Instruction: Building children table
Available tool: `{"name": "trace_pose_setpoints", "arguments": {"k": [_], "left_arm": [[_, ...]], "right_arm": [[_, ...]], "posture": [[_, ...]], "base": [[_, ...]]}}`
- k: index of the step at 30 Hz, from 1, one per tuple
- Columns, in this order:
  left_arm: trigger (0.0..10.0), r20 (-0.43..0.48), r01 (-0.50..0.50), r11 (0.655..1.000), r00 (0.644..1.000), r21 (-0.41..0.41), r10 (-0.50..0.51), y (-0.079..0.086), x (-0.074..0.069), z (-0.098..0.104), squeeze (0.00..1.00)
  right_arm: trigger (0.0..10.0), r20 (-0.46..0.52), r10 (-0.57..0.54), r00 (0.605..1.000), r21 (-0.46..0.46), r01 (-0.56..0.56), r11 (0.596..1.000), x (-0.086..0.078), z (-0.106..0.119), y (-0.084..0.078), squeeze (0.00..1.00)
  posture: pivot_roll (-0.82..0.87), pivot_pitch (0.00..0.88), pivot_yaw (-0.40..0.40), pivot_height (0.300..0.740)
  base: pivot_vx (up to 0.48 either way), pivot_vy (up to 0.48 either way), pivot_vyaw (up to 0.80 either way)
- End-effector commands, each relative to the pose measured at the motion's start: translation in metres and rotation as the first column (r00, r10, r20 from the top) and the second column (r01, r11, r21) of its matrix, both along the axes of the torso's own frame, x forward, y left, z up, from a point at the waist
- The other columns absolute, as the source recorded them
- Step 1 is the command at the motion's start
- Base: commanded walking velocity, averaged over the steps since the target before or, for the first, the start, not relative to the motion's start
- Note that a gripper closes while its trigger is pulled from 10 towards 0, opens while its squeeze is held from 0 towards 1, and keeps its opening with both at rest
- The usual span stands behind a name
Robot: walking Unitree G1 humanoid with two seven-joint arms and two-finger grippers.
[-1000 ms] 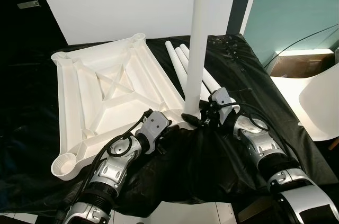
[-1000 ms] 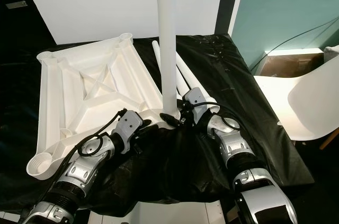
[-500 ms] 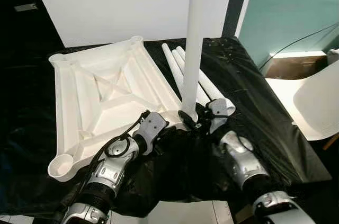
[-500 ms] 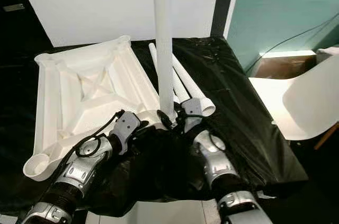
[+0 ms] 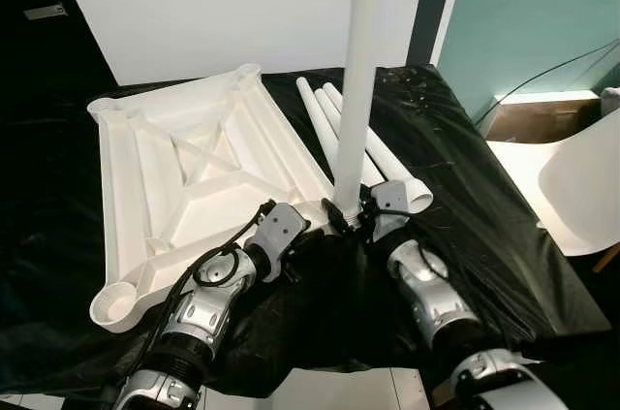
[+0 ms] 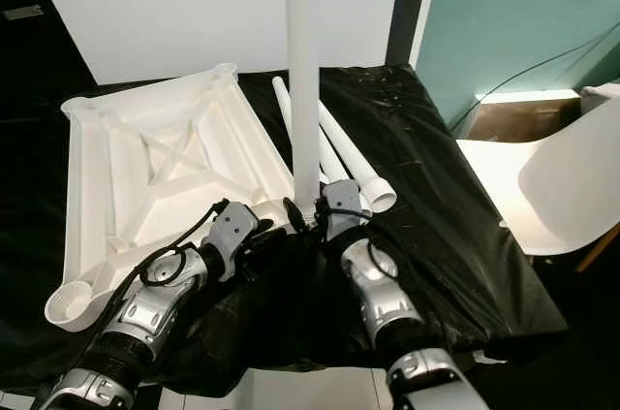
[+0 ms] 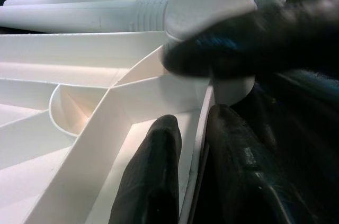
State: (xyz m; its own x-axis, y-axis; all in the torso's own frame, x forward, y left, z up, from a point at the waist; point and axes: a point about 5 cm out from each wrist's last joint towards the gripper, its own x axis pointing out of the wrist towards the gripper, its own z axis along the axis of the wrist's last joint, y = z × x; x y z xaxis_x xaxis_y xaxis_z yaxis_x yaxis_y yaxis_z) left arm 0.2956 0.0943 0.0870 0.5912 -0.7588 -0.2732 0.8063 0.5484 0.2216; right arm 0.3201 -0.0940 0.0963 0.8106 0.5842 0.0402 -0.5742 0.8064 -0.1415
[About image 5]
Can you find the small grey wall plate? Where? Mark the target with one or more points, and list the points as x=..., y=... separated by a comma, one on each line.
x=45, y=13

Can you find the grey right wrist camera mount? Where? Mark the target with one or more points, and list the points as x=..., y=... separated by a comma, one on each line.
x=389, y=199

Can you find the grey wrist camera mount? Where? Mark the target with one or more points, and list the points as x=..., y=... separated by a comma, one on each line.
x=283, y=228
x=389, y=199

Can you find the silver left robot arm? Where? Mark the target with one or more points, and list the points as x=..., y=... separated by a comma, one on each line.
x=203, y=318

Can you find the white plastic table top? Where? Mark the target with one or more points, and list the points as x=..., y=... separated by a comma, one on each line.
x=184, y=168

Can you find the white plastic chair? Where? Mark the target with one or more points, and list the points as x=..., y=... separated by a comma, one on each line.
x=581, y=187

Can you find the brown cardboard box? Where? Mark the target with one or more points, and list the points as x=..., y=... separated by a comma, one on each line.
x=542, y=121

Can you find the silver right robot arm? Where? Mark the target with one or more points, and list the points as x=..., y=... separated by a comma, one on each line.
x=431, y=299

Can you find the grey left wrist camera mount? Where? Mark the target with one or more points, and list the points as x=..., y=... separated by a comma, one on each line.
x=283, y=228

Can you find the small white bundle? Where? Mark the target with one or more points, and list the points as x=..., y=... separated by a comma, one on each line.
x=611, y=100

